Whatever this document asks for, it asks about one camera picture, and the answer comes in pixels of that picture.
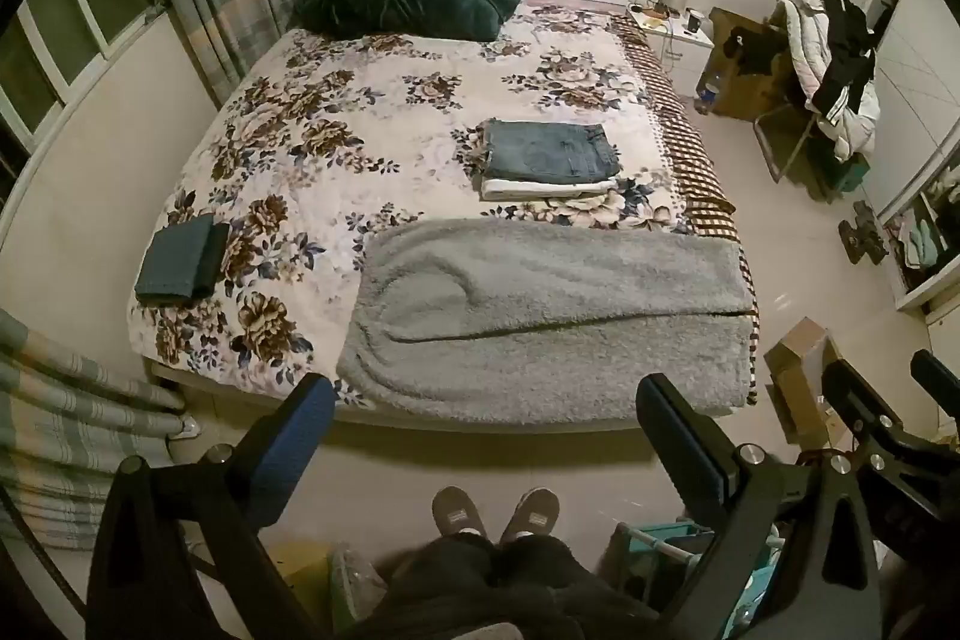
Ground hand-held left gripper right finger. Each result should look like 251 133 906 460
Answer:
636 374 882 640

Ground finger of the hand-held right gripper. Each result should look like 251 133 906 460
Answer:
821 359 905 457
910 350 960 406

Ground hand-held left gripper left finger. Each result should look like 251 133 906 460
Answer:
86 374 336 640

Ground grey fleece blanket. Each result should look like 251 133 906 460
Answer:
336 218 758 425

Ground small open cardboard box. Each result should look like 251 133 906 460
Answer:
763 316 842 453

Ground teal plastic rack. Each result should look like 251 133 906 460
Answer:
598 518 790 640

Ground yellow box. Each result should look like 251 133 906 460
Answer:
268 537 336 612

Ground clear plastic bag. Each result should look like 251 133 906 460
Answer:
328 545 392 635

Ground person's right shoe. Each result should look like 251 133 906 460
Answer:
499 488 560 544

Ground person's shoe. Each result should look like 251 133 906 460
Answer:
499 488 560 544
431 486 489 544

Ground person's left shoe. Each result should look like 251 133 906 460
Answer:
431 486 489 544

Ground person's left leg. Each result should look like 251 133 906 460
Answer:
364 531 505 640

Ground green box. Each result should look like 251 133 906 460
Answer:
823 152 872 204

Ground folded dark green cloth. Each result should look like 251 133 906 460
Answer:
135 214 231 305

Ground folding chair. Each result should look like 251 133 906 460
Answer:
753 98 827 185

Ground brown checkered bed sheet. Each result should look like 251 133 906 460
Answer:
611 14 760 341

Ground white wardrobe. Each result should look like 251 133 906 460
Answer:
861 0 960 313

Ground folded white cloth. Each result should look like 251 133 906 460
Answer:
480 173 620 203

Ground floral bed blanket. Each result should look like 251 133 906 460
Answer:
127 2 758 408

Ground folded blue jeans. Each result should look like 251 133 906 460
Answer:
480 119 622 182

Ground black garment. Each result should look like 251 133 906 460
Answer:
812 0 878 118

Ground plastic water bottle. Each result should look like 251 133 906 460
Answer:
694 70 725 113

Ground white nightstand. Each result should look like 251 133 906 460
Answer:
626 0 717 88

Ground window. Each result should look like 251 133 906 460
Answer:
0 0 170 169

